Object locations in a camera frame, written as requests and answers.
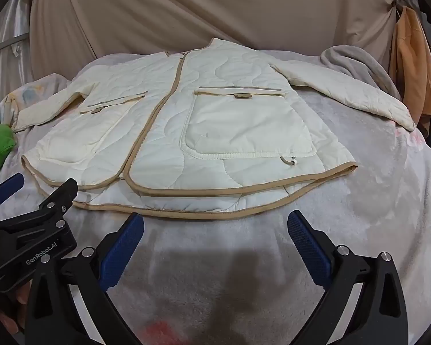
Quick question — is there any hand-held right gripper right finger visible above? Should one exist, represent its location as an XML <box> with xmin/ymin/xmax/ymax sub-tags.
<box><xmin>287</xmin><ymin>209</ymin><xmax>409</xmax><ymax>345</ymax></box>

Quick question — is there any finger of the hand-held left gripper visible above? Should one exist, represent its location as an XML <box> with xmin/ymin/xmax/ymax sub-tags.
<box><xmin>0</xmin><ymin>178</ymin><xmax>79</xmax><ymax>239</ymax></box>
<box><xmin>0</xmin><ymin>172</ymin><xmax>25</xmax><ymax>223</ymax></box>

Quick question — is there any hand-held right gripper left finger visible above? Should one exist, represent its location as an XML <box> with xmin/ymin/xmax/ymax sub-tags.
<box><xmin>23</xmin><ymin>213</ymin><xmax>146</xmax><ymax>345</ymax></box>

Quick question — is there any cream quilted jacket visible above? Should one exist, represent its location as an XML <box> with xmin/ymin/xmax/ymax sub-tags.
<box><xmin>12</xmin><ymin>37</ymin><xmax>415</xmax><ymax>221</ymax></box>

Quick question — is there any person's left hand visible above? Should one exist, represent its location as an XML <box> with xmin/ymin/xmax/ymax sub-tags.
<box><xmin>0</xmin><ymin>287</ymin><xmax>27</xmax><ymax>336</ymax></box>

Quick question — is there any grey floral fleece blanket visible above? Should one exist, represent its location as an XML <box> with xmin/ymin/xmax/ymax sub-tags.
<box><xmin>0</xmin><ymin>45</ymin><xmax>431</xmax><ymax>345</ymax></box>

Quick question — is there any pastel printed sheet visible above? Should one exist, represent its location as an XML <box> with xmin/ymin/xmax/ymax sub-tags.
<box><xmin>0</xmin><ymin>74</ymin><xmax>72</xmax><ymax>130</ymax></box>

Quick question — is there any white satin curtain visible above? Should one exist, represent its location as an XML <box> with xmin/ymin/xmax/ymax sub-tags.
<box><xmin>0</xmin><ymin>0</ymin><xmax>34</xmax><ymax>90</ymax></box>

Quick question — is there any orange hanging cloth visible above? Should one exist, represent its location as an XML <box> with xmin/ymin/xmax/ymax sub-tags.
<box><xmin>390</xmin><ymin>5</ymin><xmax>431</xmax><ymax>137</ymax></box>

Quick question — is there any beige backdrop cloth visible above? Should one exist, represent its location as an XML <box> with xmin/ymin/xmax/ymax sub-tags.
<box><xmin>29</xmin><ymin>0</ymin><xmax>399</xmax><ymax>80</ymax></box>

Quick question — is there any grey metal rail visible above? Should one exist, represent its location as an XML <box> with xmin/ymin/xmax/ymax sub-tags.
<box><xmin>0</xmin><ymin>35</ymin><xmax>26</xmax><ymax>59</ymax></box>

